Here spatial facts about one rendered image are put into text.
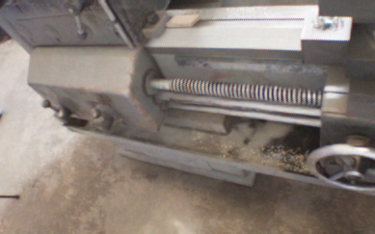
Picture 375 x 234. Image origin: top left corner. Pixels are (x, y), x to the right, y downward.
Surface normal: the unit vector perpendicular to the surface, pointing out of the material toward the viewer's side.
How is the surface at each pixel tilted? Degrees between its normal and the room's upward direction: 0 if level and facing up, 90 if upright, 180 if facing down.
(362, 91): 0
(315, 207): 0
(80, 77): 32
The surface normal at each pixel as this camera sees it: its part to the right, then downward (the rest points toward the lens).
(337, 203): -0.34, -0.55
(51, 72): -0.47, -0.02
